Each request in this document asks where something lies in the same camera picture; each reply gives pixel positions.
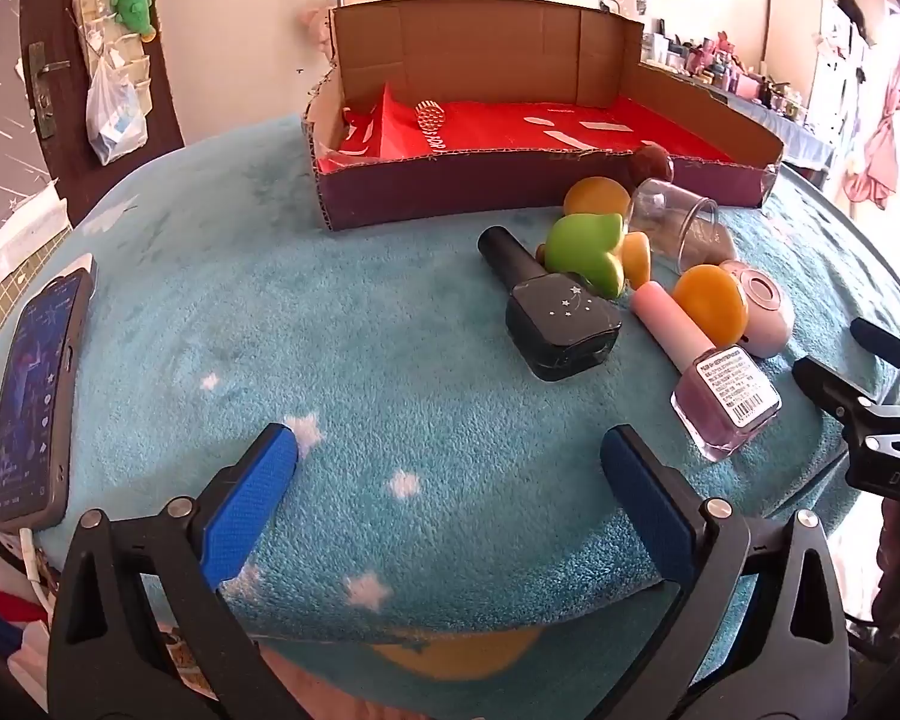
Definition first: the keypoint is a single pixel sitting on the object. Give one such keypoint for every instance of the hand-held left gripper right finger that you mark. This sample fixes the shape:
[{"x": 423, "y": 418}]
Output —
[{"x": 649, "y": 510}]

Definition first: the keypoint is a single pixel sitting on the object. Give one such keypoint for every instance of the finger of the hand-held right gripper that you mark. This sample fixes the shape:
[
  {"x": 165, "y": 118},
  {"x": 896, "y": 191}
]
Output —
[
  {"x": 889, "y": 345},
  {"x": 832, "y": 386}
]

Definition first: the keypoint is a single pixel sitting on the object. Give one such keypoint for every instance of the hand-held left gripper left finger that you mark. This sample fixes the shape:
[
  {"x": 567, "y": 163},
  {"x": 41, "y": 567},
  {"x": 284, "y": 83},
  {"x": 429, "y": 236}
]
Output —
[{"x": 251, "y": 510}]

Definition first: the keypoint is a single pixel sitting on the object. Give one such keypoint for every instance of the pink round case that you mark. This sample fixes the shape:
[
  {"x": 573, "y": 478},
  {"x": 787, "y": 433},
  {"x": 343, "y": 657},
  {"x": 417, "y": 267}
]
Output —
[{"x": 769, "y": 307}]

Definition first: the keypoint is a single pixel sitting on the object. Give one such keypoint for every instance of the pink nail polish bottle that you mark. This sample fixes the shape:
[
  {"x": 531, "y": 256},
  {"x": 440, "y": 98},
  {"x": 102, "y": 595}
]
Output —
[{"x": 720, "y": 390}]

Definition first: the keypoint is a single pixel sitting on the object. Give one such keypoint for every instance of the orange round disc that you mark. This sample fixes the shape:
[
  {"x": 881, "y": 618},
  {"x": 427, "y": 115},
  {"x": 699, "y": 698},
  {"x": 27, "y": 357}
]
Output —
[
  {"x": 596, "y": 196},
  {"x": 712, "y": 304}
]

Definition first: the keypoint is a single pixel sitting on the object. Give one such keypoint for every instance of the brown rounded case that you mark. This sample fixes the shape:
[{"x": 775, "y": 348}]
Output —
[{"x": 716, "y": 246}]

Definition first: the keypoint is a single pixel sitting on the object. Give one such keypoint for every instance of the black nail polish bottle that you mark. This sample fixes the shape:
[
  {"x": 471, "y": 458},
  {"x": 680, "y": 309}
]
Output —
[{"x": 562, "y": 322}]

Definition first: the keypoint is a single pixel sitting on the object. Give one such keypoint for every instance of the clear plastic cup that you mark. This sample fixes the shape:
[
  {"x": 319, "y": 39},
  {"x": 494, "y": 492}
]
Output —
[{"x": 667, "y": 217}]

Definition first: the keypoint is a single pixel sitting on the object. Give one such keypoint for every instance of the green duck toy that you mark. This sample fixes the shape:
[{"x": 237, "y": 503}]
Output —
[{"x": 581, "y": 247}]

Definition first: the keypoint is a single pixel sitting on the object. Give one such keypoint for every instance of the brown cardboard box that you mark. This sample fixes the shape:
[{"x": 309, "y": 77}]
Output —
[{"x": 495, "y": 191}]

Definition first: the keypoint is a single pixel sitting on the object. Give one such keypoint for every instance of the pink curtain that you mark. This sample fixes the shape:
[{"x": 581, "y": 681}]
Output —
[{"x": 881, "y": 142}]

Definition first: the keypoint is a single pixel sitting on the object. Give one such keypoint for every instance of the blue-clothed side table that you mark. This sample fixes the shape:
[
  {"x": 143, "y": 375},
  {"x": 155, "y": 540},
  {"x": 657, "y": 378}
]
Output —
[{"x": 787, "y": 139}]

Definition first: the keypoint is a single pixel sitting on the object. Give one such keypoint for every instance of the grey smartphone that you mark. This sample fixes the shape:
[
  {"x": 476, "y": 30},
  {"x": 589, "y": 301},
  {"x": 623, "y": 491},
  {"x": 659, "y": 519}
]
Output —
[{"x": 34, "y": 390}]

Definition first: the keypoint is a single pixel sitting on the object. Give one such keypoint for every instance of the dark red ball-cap bottle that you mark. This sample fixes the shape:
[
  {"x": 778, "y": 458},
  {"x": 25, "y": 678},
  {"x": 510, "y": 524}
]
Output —
[{"x": 650, "y": 163}]

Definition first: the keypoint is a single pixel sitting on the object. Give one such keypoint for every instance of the white cabinet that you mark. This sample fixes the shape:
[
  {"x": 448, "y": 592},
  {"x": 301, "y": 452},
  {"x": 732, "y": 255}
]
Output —
[{"x": 832, "y": 37}]

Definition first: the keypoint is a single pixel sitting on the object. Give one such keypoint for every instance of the row of cosmetic bottles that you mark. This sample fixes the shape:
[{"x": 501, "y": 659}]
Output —
[{"x": 720, "y": 64}]

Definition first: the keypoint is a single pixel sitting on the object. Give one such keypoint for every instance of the dark brown door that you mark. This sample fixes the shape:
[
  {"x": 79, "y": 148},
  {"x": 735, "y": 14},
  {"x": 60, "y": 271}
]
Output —
[{"x": 64, "y": 154}]

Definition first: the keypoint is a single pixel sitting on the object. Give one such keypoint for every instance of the clear plastic bag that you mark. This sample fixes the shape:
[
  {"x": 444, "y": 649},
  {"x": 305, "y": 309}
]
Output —
[{"x": 116, "y": 124}]

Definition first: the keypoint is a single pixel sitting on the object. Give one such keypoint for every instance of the red paper liner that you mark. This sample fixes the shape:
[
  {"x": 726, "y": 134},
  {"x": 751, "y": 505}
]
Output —
[{"x": 495, "y": 127}]

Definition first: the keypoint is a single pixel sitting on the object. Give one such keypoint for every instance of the silver studded bottle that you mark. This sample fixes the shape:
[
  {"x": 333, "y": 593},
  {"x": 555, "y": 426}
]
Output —
[{"x": 428, "y": 116}]

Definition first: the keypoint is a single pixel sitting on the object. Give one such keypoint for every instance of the clear hanging pocket organizer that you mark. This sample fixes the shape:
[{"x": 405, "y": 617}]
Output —
[{"x": 94, "y": 15}]

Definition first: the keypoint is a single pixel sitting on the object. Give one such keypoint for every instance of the green plush toy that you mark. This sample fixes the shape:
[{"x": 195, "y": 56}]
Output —
[{"x": 131, "y": 4}]

